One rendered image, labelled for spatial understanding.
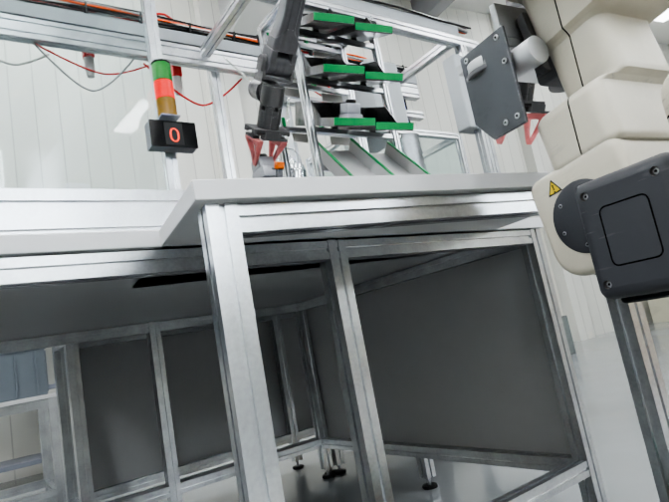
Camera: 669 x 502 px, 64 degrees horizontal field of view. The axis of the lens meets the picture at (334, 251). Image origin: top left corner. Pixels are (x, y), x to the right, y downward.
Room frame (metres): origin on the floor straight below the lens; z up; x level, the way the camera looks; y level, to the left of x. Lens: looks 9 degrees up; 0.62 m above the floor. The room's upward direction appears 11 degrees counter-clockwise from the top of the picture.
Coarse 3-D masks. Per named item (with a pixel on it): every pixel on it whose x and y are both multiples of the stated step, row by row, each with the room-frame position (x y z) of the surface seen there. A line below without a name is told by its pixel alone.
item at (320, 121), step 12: (300, 108) 1.57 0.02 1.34; (312, 108) 1.50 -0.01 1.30; (324, 108) 1.65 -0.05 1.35; (336, 108) 1.63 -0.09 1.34; (300, 120) 1.59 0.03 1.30; (324, 120) 1.45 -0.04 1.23; (336, 120) 1.40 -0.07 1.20; (348, 120) 1.41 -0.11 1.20; (360, 120) 1.43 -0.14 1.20; (372, 120) 1.45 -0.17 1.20
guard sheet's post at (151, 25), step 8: (144, 0) 1.33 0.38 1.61; (152, 0) 1.34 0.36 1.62; (144, 8) 1.32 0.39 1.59; (152, 8) 1.34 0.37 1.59; (144, 16) 1.33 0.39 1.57; (152, 16) 1.34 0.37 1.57; (152, 24) 1.34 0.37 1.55; (152, 32) 1.34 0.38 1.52; (152, 40) 1.33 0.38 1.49; (152, 48) 1.33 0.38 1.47; (160, 48) 1.34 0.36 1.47; (152, 56) 1.33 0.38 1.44; (160, 56) 1.34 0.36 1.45; (168, 152) 1.33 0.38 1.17; (168, 160) 1.33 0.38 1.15; (176, 160) 1.34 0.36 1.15; (168, 168) 1.33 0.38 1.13; (176, 168) 1.34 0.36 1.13; (168, 176) 1.32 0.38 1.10; (176, 176) 1.34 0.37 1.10; (168, 184) 1.33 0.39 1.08; (176, 184) 1.34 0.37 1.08
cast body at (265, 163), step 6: (264, 156) 1.32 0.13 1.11; (270, 156) 1.33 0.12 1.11; (252, 162) 1.34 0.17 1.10; (258, 162) 1.31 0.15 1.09; (264, 162) 1.31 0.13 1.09; (270, 162) 1.32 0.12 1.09; (252, 168) 1.34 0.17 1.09; (258, 168) 1.32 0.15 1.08; (264, 168) 1.30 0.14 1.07; (270, 168) 1.31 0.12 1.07; (252, 174) 1.34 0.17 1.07; (258, 174) 1.32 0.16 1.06; (264, 174) 1.30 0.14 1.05; (270, 174) 1.30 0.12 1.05
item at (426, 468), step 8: (336, 456) 2.67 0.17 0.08; (336, 464) 2.67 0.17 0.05; (424, 464) 2.18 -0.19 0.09; (432, 464) 2.20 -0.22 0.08; (336, 472) 2.67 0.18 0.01; (344, 472) 2.69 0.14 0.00; (424, 472) 2.18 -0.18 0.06; (432, 472) 2.19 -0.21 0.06; (424, 488) 2.19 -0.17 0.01; (432, 488) 2.18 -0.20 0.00
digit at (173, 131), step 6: (168, 126) 1.29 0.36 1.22; (174, 126) 1.30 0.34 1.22; (180, 126) 1.31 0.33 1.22; (168, 132) 1.29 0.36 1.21; (174, 132) 1.30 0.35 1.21; (180, 132) 1.31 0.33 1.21; (168, 138) 1.29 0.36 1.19; (174, 138) 1.30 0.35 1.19; (180, 138) 1.31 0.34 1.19; (180, 144) 1.31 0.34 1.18
